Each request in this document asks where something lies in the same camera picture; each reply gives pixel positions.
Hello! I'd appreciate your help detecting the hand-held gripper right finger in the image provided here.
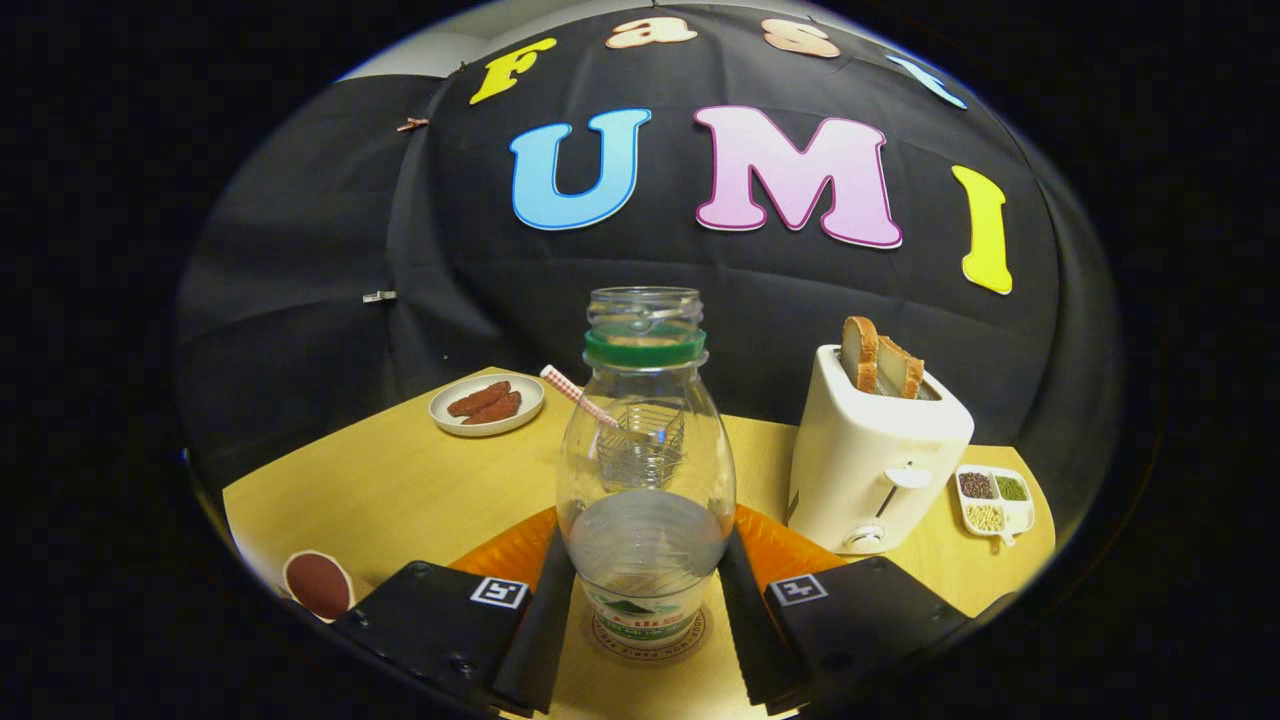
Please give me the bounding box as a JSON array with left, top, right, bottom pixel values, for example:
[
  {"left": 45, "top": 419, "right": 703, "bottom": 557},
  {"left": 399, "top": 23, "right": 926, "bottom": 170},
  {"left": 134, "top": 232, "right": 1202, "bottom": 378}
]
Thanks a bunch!
[{"left": 716, "top": 503, "right": 971, "bottom": 717}]

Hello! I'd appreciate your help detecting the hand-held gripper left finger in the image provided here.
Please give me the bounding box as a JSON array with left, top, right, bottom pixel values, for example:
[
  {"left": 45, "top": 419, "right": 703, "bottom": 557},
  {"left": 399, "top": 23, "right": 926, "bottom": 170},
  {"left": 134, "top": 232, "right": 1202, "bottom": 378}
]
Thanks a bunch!
[{"left": 330, "top": 505, "right": 579, "bottom": 716}]

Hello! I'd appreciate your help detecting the beige cup with brown inside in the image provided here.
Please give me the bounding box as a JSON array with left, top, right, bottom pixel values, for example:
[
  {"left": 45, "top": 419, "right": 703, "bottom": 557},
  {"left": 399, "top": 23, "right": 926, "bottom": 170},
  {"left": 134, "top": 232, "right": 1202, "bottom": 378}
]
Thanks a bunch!
[{"left": 282, "top": 549, "right": 357, "bottom": 624}]

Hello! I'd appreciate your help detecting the round wooden coaster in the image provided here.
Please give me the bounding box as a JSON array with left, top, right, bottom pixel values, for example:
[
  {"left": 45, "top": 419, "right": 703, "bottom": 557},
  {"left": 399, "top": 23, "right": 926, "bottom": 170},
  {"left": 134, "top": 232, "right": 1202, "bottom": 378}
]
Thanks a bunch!
[{"left": 590, "top": 605, "right": 709, "bottom": 663}]

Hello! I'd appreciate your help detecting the clear plastic juice bottle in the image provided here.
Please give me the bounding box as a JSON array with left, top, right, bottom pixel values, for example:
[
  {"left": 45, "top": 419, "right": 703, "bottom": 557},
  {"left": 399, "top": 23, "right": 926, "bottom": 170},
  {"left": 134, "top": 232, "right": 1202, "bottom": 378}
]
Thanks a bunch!
[{"left": 556, "top": 286, "right": 738, "bottom": 646}]

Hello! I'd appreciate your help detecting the wooden table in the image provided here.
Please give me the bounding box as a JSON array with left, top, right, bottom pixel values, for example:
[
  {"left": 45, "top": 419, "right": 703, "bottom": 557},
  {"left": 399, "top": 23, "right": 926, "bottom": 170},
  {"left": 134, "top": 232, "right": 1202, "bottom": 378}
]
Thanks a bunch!
[{"left": 222, "top": 366, "right": 1058, "bottom": 720}]

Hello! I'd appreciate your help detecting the white toaster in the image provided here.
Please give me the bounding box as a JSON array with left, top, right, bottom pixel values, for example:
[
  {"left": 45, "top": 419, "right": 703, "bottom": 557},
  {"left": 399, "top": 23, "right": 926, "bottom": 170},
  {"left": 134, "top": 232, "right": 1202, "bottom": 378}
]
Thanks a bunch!
[{"left": 787, "top": 344, "right": 976, "bottom": 556}]

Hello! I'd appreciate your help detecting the white divided dish with beans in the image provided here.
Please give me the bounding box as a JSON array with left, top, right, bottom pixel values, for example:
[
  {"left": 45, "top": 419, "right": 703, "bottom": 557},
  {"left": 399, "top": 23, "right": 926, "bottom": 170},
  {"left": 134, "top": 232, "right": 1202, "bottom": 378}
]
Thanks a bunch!
[{"left": 955, "top": 464, "right": 1036, "bottom": 547}]

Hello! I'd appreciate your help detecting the white round plate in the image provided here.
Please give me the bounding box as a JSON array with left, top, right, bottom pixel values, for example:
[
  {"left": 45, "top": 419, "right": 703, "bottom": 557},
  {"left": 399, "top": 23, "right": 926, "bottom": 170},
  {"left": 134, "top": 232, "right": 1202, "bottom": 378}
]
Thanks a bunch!
[{"left": 428, "top": 373, "right": 547, "bottom": 438}]

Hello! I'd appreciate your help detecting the reddish brown food piece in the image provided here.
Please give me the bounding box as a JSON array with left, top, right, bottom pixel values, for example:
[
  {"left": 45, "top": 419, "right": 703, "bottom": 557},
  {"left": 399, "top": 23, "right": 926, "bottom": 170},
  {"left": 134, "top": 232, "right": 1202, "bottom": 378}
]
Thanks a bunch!
[
  {"left": 462, "top": 391, "right": 523, "bottom": 426},
  {"left": 447, "top": 380, "right": 512, "bottom": 418}
]

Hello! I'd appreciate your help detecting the toast slice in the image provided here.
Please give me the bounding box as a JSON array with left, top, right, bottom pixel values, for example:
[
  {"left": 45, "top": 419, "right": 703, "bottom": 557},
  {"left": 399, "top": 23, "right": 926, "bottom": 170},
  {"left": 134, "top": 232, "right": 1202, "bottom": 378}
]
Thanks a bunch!
[
  {"left": 840, "top": 316, "right": 881, "bottom": 394},
  {"left": 878, "top": 336, "right": 926, "bottom": 400}
]

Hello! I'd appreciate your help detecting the wire mesh holder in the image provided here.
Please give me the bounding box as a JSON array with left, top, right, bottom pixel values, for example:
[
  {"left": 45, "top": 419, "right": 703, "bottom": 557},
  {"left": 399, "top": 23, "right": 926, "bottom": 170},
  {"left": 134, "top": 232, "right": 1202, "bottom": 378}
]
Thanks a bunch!
[{"left": 597, "top": 400, "right": 688, "bottom": 491}]

